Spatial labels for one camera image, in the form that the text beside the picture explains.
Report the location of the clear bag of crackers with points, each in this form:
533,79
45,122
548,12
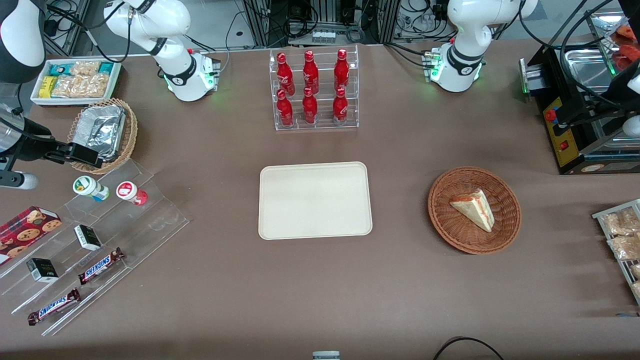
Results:
620,222
625,247

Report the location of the red food packet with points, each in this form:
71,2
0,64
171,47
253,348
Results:
629,52

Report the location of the teal snack packet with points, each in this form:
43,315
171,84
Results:
106,67
59,69

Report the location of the clear bag of pretzels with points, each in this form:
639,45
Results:
80,86

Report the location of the aluminium frame rack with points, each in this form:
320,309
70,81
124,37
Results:
260,20

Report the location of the brown snickers bar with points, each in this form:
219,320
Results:
100,266
54,306

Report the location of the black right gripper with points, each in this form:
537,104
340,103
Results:
33,146

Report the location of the red cola bottle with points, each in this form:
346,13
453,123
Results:
284,110
309,107
310,72
341,70
340,106
285,72

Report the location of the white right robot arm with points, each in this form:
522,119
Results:
175,75

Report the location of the yellow snack packet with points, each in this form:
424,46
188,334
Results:
47,87

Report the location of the red cookie box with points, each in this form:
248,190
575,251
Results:
25,230

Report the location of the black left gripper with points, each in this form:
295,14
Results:
596,107

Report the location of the small black box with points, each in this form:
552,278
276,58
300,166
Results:
88,238
42,270

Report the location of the black machine with yellow panel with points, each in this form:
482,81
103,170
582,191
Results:
562,145

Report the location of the silver foil packets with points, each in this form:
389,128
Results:
102,127

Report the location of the large brown wicker basket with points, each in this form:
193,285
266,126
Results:
450,230

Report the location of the red-lidded yogurt cup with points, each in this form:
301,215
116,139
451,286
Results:
127,191

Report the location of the beige plastic tray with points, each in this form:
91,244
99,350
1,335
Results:
300,220

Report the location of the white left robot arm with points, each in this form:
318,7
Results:
462,60

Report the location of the clear acrylic stepped stand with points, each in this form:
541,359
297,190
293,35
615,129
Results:
150,220

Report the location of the small tan wicker basket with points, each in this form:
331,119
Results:
131,130

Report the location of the grey device edge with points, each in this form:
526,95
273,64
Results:
326,355

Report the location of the steel tray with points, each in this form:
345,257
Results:
587,70

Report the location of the white snack tray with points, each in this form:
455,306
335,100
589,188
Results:
117,82

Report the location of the clear acrylic bottle rack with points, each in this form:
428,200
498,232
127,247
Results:
324,126

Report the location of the wrapped triangle sandwich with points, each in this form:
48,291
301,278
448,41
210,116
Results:
475,207

